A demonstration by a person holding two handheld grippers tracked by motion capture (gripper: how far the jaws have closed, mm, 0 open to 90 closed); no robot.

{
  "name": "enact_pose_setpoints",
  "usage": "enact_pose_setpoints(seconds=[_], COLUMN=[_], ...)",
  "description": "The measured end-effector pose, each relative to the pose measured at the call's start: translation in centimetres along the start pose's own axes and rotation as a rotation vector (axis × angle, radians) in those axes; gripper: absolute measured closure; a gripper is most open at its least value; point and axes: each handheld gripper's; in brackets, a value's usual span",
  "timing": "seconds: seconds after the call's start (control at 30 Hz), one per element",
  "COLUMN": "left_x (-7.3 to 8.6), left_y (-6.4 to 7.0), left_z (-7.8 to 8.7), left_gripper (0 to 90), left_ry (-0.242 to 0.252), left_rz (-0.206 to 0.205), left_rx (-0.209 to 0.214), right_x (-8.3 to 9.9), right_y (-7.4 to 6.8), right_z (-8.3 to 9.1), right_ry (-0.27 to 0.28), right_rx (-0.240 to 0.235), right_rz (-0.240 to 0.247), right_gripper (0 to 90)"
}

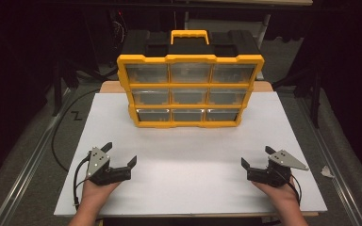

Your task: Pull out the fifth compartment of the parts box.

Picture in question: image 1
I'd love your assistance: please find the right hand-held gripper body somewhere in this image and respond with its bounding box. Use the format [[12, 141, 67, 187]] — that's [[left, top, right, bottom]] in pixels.
[[246, 149, 310, 188]]

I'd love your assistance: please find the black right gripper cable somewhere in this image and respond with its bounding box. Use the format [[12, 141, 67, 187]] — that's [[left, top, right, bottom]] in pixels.
[[282, 175, 303, 207]]

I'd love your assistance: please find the crumpled white paper scrap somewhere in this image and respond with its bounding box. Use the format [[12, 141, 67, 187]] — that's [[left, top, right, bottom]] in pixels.
[[320, 165, 336, 179]]

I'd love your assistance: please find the yellow black drawer organizer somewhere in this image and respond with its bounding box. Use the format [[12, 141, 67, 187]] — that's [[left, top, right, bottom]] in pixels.
[[116, 29, 265, 129]]

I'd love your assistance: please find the person's left hand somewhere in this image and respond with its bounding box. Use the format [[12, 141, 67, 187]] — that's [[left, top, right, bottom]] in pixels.
[[80, 178, 123, 208]]

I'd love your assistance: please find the person's right hand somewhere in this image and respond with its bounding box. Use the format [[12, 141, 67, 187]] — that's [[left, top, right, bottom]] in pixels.
[[251, 176, 300, 209]]

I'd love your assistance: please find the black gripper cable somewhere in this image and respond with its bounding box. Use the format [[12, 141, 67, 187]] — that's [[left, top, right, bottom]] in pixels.
[[73, 155, 91, 209], [282, 175, 303, 207]]

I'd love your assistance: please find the set of clear plastic drawers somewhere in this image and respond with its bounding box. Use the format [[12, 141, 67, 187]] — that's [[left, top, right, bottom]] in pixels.
[[124, 62, 256, 122]]

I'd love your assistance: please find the metal floor rail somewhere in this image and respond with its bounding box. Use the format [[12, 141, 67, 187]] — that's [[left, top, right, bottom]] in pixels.
[[296, 96, 362, 226], [0, 88, 74, 226]]

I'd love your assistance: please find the wooden table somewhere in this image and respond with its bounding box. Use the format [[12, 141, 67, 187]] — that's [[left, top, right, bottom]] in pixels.
[[97, 80, 320, 226]]

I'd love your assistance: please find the black metal stand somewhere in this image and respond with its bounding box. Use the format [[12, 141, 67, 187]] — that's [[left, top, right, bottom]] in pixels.
[[50, 57, 121, 118], [271, 67, 324, 130]]

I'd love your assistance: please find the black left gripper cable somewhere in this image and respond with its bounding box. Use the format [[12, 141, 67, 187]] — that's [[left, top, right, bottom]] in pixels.
[[73, 155, 91, 209]]

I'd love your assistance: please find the hanging cable bundle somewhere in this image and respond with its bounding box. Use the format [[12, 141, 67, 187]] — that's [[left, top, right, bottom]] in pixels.
[[111, 8, 129, 69]]

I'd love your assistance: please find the long black floor cable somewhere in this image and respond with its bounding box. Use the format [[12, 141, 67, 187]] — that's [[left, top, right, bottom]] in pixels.
[[51, 89, 102, 172]]

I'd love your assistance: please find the white board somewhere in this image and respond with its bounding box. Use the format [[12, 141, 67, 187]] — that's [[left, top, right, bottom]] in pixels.
[[53, 91, 328, 218]]

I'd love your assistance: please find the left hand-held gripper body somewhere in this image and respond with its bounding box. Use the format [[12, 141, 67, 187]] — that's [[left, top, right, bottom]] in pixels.
[[86, 146, 133, 186]]

